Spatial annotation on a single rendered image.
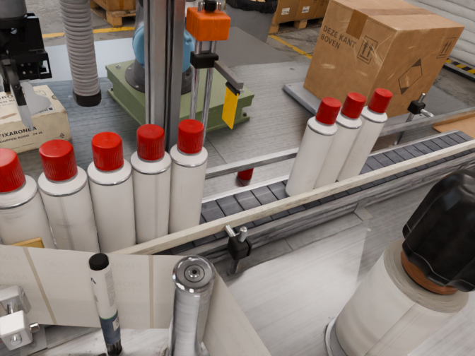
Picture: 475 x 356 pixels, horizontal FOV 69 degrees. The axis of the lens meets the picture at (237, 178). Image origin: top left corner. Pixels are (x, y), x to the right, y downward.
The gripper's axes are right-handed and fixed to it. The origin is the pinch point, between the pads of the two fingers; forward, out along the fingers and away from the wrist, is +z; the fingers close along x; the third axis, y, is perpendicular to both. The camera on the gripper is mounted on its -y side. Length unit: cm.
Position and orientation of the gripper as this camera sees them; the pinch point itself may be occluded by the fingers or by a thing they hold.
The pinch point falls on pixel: (18, 114)
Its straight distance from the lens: 87.5
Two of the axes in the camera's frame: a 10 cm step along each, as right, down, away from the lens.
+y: 7.6, -3.1, 5.7
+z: -1.7, 7.5, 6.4
